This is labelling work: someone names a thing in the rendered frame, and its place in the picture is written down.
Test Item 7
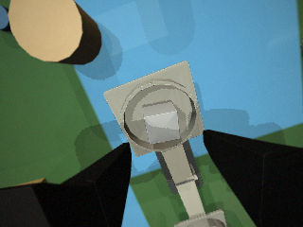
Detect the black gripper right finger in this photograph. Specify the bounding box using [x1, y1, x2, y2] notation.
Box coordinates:
[203, 130, 303, 227]

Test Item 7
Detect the grey cube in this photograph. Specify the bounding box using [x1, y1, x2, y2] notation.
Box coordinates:
[143, 100, 180, 144]

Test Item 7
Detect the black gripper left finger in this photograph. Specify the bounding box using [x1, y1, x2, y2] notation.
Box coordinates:
[0, 142, 132, 227]

